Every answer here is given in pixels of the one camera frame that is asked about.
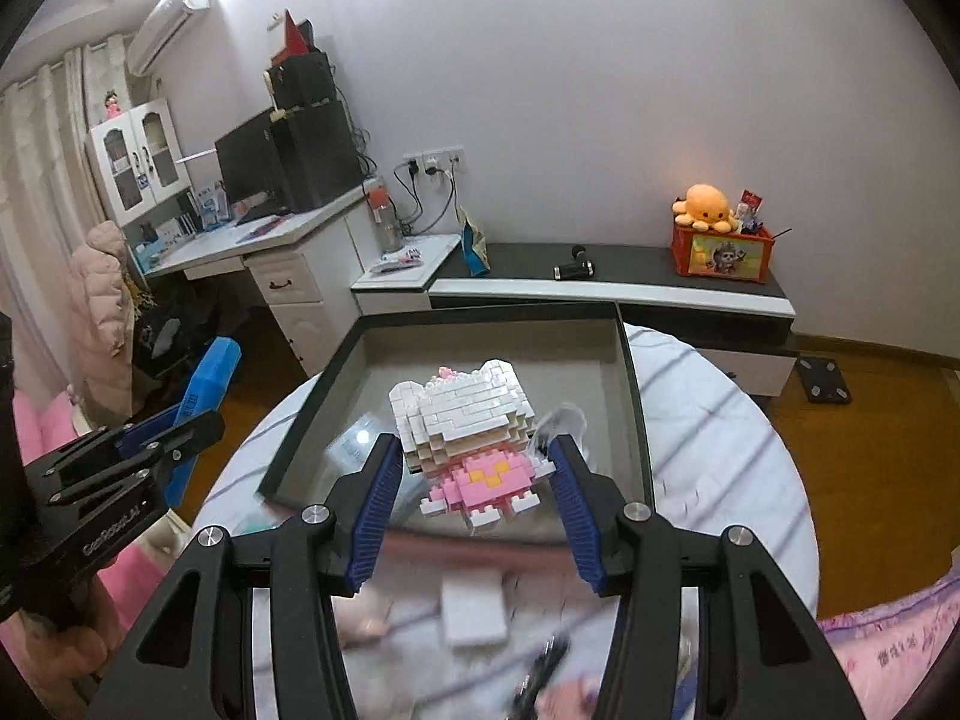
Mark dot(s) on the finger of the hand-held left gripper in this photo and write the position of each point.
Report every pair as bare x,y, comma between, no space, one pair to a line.
150,450
214,375

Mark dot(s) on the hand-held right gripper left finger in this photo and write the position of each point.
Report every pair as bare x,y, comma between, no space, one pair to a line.
373,510

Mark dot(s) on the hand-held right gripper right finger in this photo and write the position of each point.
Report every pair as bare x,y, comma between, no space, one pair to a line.
576,517

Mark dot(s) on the white pink block cat figure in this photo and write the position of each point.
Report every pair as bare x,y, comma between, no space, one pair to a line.
457,412

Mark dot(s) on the dark shallow box tray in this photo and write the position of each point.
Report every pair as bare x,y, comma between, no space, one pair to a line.
487,337

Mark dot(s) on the black office chair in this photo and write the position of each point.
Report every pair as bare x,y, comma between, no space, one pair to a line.
169,337

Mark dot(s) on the white desk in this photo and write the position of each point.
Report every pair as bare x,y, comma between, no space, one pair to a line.
300,277

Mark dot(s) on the pink padded jacket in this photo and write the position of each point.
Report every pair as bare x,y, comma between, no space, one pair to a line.
101,300

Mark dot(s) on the small white flat box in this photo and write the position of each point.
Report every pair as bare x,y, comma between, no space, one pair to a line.
474,607

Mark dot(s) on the blue white box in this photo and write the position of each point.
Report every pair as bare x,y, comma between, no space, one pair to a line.
211,208

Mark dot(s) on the black keyboard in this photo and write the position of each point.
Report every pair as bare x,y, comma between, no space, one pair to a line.
264,214

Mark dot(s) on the black computer monitor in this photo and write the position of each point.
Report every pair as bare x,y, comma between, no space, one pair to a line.
247,161

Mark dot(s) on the papers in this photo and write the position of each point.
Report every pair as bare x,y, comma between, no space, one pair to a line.
397,259

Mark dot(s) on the white glass door cabinet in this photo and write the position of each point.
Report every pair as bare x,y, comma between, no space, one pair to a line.
139,157

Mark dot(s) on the clear bottle orange cap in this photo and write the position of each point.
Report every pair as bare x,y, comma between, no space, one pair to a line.
384,217

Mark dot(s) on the black white low cabinet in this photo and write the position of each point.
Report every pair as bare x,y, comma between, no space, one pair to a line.
637,292

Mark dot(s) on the black computer tower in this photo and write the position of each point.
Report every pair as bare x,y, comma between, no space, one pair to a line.
319,157

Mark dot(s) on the black massage gun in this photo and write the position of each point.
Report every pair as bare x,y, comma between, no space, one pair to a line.
574,268

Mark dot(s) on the light curtain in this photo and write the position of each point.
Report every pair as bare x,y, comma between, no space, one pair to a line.
37,187

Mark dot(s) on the black floor scale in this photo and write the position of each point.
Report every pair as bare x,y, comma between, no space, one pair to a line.
825,381

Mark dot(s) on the blue snack bag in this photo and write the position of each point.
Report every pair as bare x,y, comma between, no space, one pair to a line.
474,244

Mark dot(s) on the small pink doll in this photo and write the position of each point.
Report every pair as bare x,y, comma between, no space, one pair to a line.
113,106

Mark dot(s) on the red printed storage box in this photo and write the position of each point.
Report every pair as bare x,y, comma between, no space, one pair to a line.
720,255

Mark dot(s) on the black box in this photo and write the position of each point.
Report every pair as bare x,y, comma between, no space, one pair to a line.
300,82

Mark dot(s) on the orange octopus plush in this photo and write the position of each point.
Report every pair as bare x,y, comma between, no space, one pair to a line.
705,206

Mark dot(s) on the pink printed blanket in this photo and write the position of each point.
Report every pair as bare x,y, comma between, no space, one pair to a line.
885,652

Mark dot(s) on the red pennant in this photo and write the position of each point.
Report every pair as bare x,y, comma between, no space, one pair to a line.
292,37

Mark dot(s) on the white air conditioner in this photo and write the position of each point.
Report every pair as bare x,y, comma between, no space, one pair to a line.
165,22

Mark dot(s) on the red white card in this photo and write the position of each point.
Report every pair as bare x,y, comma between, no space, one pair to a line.
751,206

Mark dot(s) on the white wall outlet strip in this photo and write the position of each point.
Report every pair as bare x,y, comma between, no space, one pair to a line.
435,160

